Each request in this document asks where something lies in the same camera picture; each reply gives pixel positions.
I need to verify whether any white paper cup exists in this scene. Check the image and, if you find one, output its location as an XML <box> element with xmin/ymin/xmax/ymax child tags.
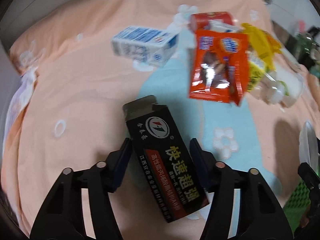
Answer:
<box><xmin>250</xmin><ymin>68</ymin><xmax>303</xmax><ymax>108</ymax></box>

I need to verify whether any black printed carton box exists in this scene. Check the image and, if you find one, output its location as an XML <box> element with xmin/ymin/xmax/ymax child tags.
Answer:
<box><xmin>123</xmin><ymin>95</ymin><xmax>208</xmax><ymax>223</ymax></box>

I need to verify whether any yellow snack wrapper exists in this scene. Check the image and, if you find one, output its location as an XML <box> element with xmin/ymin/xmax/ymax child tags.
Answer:
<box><xmin>241</xmin><ymin>23</ymin><xmax>281</xmax><ymax>92</ymax></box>

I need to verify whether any orange Ovaltine snack wrapper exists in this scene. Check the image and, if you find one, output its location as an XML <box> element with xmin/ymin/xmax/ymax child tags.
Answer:
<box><xmin>189</xmin><ymin>29</ymin><xmax>249</xmax><ymax>106</ymax></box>

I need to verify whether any red cartoon paper cup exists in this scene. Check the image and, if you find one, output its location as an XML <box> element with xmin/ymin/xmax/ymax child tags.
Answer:
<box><xmin>190</xmin><ymin>11</ymin><xmax>234</xmax><ymax>32</ymax></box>

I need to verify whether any green perforated waste basket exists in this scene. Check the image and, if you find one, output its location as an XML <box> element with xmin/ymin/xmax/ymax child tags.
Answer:
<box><xmin>283</xmin><ymin>180</ymin><xmax>310</xmax><ymax>233</ymax></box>

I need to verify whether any peach flower-pattern towel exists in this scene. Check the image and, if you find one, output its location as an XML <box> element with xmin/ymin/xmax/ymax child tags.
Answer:
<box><xmin>1</xmin><ymin>0</ymin><xmax>319</xmax><ymax>234</ymax></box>

